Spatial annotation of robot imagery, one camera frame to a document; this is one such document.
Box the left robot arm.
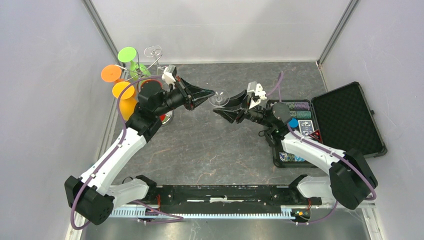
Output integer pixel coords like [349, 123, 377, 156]
[64, 76, 215, 230]

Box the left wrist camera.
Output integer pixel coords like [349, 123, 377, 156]
[161, 64, 177, 85]

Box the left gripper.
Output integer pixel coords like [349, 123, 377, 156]
[154, 77, 215, 117]

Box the orange wine glass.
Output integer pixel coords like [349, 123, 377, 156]
[100, 64, 124, 84]

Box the black poker chip case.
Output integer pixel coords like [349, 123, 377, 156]
[283, 81, 388, 158]

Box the blue playing card deck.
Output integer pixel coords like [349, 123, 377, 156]
[298, 119, 315, 136]

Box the clear wine glass on rack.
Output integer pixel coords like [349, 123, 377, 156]
[143, 45, 164, 75]

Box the clear wine glass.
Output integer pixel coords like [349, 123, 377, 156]
[143, 45, 164, 75]
[208, 89, 230, 107]

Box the blue round dealer chip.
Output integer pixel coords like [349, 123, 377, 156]
[288, 117, 299, 129]

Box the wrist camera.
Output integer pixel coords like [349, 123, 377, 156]
[161, 64, 177, 85]
[246, 81, 267, 102]

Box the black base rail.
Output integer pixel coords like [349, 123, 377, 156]
[136, 175, 323, 215]

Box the red wine glass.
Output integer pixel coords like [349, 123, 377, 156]
[137, 79, 168, 123]

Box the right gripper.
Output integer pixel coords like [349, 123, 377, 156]
[213, 89, 274, 129]

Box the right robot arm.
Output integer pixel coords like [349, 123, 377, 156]
[213, 91, 378, 210]

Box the chrome wine glass rack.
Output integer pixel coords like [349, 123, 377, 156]
[122, 61, 174, 126]

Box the green wine glass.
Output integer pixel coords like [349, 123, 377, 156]
[117, 46, 152, 81]

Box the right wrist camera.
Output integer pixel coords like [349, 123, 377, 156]
[246, 81, 267, 102]

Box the yellow wine glass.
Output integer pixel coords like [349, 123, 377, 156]
[112, 81, 137, 121]

